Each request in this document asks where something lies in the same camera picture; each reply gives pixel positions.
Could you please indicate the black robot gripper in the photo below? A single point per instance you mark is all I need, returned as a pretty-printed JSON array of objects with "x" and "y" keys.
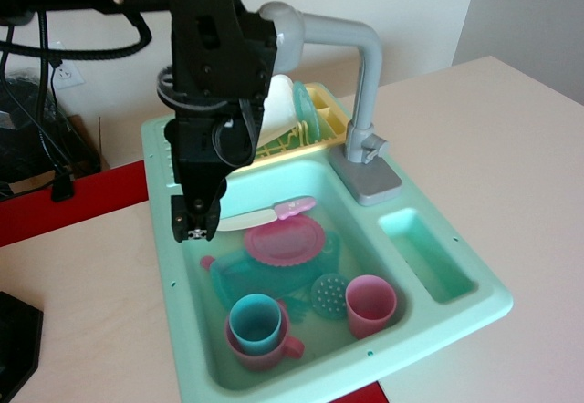
[{"x": 223, "y": 57}]

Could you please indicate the grey toy faucet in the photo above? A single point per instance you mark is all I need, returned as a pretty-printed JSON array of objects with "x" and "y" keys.
[{"x": 359, "y": 163}]

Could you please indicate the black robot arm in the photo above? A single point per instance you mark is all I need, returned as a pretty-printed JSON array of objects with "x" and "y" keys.
[{"x": 20, "y": 12}]

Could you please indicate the teal toy tray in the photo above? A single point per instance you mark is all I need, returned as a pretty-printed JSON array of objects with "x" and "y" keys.
[{"x": 237, "y": 274}]

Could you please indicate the pink scalloped plate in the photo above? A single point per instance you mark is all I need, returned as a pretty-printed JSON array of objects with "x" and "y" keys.
[{"x": 293, "y": 241}]

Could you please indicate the blue toy cup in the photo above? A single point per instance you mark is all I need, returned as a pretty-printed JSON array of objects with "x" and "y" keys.
[{"x": 255, "y": 321}]

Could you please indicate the mint green toy sink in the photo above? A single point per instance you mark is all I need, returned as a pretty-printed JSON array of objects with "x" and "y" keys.
[{"x": 444, "y": 290}]

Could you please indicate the teal toy fork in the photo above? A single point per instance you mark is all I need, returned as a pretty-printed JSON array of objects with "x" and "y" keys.
[{"x": 297, "y": 309}]

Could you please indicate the cardboard box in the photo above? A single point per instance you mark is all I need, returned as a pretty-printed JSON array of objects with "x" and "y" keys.
[{"x": 28, "y": 164}]

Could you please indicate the teal plate in rack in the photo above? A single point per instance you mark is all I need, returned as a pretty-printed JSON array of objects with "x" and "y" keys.
[{"x": 306, "y": 111}]

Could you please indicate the teal strainer disc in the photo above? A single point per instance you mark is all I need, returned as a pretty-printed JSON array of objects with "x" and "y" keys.
[{"x": 328, "y": 296}]

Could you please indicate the yellow dish rack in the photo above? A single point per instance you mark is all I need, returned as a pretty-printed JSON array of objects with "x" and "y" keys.
[{"x": 323, "y": 125}]

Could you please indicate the black bag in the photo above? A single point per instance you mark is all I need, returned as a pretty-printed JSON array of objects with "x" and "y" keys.
[{"x": 19, "y": 107}]

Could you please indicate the pink toy tumbler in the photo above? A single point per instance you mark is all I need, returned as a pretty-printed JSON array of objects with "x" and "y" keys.
[{"x": 371, "y": 302}]

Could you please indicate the black object bottom left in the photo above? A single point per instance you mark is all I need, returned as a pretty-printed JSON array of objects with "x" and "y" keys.
[{"x": 21, "y": 332}]

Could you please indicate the toy knife pink handle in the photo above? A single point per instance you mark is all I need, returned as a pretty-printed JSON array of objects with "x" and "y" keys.
[{"x": 278, "y": 212}]

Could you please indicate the white wall outlet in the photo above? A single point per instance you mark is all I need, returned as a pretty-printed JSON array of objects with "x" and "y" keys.
[{"x": 65, "y": 74}]

